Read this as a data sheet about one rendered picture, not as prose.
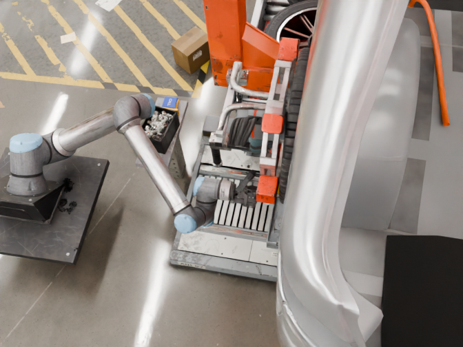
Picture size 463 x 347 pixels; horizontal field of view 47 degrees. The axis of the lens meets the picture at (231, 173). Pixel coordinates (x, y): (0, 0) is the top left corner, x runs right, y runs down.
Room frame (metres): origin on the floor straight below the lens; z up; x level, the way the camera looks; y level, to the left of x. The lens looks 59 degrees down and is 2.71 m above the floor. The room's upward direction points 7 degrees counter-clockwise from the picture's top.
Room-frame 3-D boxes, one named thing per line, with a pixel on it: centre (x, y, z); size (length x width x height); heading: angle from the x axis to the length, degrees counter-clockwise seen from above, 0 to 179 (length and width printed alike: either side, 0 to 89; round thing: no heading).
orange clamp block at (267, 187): (1.01, -0.13, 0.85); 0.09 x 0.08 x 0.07; 163
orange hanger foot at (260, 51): (1.80, -0.38, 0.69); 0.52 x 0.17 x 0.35; 73
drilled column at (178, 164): (1.67, 0.32, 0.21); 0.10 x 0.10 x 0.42; 73
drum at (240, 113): (1.33, -0.15, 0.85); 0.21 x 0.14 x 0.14; 73
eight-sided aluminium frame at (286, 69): (1.31, -0.22, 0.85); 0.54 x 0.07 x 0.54; 163
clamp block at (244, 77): (1.54, -0.07, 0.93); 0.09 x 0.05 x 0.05; 73
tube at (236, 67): (1.44, -0.13, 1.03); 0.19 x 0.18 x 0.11; 73
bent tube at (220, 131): (1.25, -0.07, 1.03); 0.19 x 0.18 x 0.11; 73
